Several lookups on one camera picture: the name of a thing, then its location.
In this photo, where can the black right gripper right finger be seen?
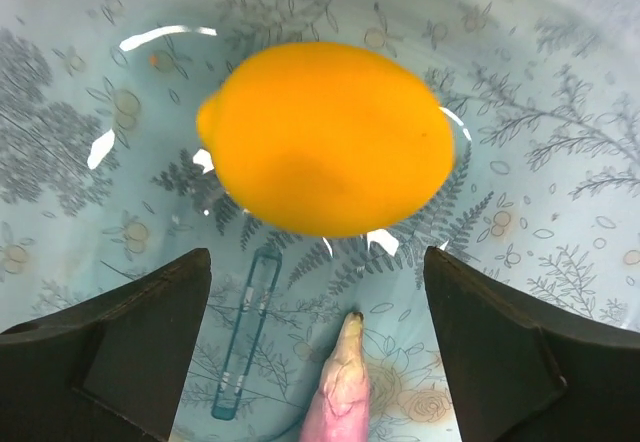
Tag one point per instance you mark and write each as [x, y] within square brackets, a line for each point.
[520, 369]

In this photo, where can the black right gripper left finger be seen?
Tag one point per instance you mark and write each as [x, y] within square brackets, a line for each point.
[111, 368]

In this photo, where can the purple eggplant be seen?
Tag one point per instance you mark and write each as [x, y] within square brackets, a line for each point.
[339, 409]

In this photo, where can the yellow lemon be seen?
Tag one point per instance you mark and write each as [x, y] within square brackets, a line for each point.
[326, 139]

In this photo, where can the clear blue plastic tray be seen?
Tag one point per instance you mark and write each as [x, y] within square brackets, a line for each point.
[104, 179]

